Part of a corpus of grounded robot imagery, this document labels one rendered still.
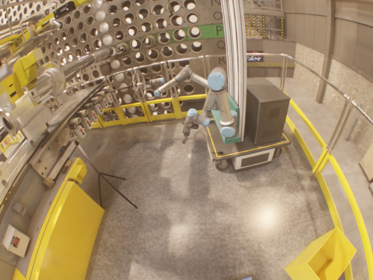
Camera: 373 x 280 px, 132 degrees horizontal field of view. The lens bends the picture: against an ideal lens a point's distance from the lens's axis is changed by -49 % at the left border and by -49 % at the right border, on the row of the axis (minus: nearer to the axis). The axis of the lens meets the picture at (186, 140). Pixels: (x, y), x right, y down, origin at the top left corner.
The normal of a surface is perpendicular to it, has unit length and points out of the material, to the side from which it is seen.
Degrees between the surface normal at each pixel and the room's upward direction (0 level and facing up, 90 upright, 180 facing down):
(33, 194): 90
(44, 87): 90
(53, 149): 90
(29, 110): 68
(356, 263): 0
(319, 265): 0
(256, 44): 90
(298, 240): 0
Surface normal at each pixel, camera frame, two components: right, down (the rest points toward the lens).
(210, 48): -0.07, 0.66
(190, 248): -0.16, -0.74
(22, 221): 0.98, -0.07
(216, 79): -0.35, 0.56
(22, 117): 0.85, -0.34
